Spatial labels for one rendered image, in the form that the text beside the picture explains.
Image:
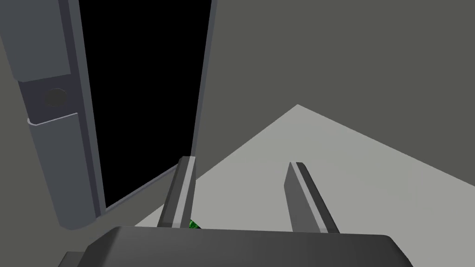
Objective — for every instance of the dark round door knob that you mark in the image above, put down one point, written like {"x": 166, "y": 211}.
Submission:
{"x": 55, "y": 98}

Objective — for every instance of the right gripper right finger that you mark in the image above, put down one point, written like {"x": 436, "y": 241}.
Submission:
{"x": 307, "y": 204}

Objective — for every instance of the small green object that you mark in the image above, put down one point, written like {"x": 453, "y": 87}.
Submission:
{"x": 194, "y": 224}

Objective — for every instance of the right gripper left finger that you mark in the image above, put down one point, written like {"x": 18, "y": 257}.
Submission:
{"x": 180, "y": 196}

